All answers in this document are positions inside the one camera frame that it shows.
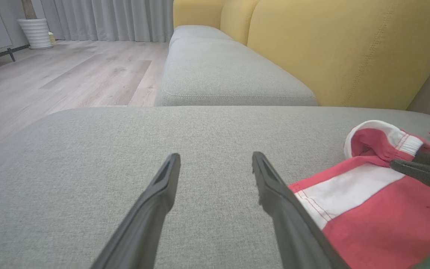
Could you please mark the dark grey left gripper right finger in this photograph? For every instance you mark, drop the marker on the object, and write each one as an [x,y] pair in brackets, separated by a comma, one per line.
[293,231]

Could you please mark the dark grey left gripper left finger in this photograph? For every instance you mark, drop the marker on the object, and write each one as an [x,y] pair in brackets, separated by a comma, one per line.
[144,224]

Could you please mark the red white numbered shorts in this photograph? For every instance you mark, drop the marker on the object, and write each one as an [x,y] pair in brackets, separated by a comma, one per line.
[386,224]

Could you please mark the grey sofa seat cushion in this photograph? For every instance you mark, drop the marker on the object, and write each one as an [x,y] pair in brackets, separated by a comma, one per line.
[196,33]
[230,71]

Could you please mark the small yellowish floor object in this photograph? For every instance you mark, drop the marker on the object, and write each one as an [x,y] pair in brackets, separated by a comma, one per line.
[51,38]

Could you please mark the grey pleated curtain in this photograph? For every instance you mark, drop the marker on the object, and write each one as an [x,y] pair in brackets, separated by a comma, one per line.
[106,18]

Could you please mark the white ribbed plant pot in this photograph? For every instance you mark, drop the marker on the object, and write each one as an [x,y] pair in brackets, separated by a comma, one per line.
[36,35]

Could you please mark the brown plant trunk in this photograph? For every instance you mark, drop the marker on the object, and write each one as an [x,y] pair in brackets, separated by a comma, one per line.
[29,9]

